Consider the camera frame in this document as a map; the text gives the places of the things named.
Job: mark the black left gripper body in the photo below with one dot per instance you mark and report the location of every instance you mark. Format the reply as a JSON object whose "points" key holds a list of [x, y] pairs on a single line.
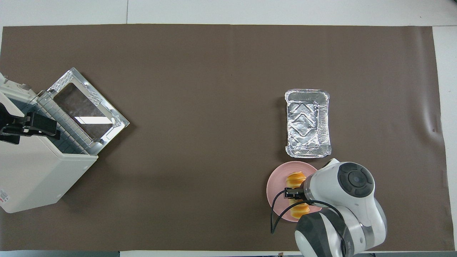
{"points": [[10, 125]]}

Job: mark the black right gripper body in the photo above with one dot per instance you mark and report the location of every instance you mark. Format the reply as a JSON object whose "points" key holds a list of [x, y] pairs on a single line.
{"points": [[300, 193]]}

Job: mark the sliced yellow bread loaf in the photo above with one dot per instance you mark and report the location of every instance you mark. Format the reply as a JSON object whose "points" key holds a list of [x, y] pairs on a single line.
{"points": [[296, 178]]}

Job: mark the aluminium foil tray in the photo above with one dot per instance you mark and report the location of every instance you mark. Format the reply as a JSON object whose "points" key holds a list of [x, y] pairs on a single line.
{"points": [[307, 125]]}

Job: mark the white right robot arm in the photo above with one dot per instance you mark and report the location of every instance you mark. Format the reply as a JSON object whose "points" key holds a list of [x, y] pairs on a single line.
{"points": [[353, 210]]}

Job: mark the cream toaster oven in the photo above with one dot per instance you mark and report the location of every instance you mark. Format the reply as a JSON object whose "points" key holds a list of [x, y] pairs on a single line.
{"points": [[35, 175]]}

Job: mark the glass oven door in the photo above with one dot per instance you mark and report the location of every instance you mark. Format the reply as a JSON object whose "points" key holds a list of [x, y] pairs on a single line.
{"points": [[89, 107]]}

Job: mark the pink round plate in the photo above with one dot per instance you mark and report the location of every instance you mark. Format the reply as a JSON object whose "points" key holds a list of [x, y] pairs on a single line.
{"points": [[278, 182]]}

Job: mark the brown table mat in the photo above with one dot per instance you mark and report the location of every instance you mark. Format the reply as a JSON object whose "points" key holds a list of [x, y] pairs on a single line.
{"points": [[200, 142]]}

